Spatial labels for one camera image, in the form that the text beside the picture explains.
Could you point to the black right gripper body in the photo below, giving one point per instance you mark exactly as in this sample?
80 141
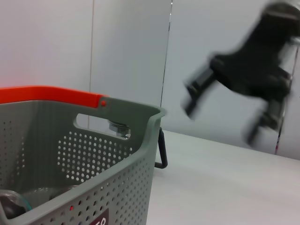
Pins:
257 61

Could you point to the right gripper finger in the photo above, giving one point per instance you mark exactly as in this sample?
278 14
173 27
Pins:
269 117
199 89

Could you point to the glass teacup black base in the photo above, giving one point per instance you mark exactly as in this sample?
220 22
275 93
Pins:
11 206

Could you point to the grey perforated storage bin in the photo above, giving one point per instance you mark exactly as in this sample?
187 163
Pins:
131 187

